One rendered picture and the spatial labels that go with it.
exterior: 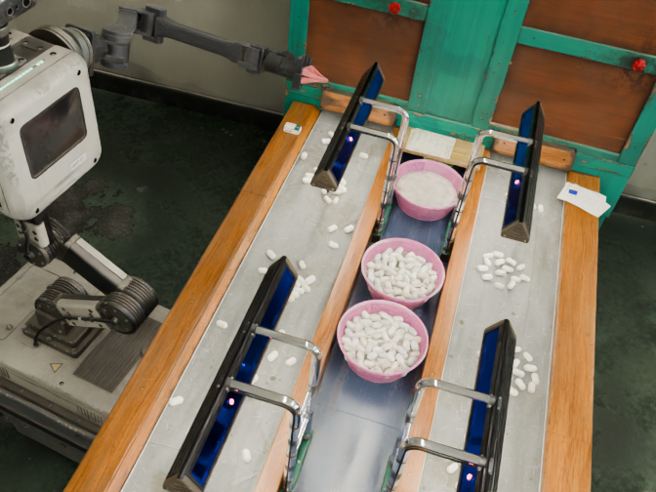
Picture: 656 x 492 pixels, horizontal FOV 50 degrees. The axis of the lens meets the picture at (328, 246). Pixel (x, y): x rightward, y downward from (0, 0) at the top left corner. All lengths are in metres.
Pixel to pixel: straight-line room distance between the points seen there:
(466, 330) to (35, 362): 1.34
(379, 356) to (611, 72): 1.27
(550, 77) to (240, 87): 1.83
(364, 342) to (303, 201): 0.62
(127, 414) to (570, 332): 1.29
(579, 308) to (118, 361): 1.46
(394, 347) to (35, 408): 1.16
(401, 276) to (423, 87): 0.79
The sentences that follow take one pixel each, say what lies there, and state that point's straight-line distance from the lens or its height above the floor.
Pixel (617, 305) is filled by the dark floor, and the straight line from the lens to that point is 3.52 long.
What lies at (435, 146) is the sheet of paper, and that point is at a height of 0.78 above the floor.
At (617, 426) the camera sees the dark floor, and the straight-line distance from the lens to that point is 3.11.
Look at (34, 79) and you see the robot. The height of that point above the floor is 1.45.
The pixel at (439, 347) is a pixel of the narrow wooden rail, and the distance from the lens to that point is 2.08.
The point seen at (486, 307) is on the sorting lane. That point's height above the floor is 0.74.
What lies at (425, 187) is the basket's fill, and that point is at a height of 0.73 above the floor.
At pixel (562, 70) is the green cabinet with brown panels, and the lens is 2.63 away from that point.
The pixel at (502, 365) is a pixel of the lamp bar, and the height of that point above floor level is 1.11.
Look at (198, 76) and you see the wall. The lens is 3.97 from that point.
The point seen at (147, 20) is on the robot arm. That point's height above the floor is 1.22.
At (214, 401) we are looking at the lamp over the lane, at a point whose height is 1.11.
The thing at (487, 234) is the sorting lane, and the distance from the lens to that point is 2.48.
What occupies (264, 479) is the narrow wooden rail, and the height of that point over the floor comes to 0.76.
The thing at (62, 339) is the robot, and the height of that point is 0.52.
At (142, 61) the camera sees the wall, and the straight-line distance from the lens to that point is 4.08.
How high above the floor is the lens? 2.40
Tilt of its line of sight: 46 degrees down
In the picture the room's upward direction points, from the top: 8 degrees clockwise
